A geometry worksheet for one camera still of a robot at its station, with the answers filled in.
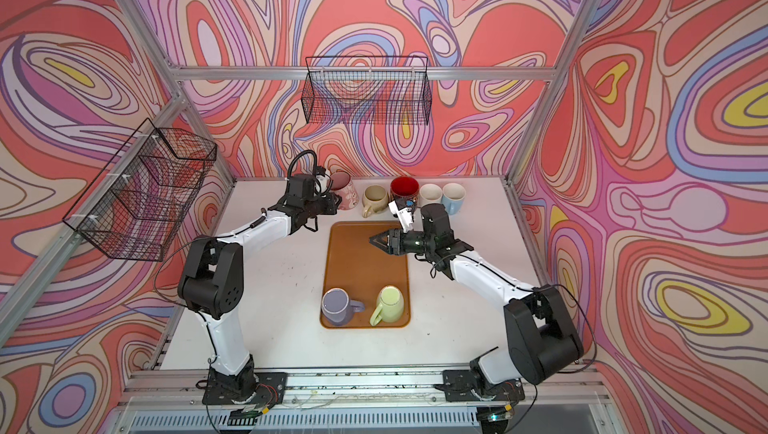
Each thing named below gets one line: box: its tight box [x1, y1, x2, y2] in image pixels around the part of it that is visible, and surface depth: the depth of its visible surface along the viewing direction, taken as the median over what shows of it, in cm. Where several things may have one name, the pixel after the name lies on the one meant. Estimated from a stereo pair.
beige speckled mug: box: [362, 185, 389, 218], surface depth 106 cm
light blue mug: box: [441, 182, 466, 215], surface depth 104 cm
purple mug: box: [321, 287, 365, 327], surface depth 82 cm
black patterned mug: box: [389, 176, 420, 202], surface depth 106 cm
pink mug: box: [330, 170, 359, 211], surface depth 98 cm
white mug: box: [418, 183, 443, 208], surface depth 106 cm
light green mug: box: [369, 285, 405, 327], surface depth 80 cm
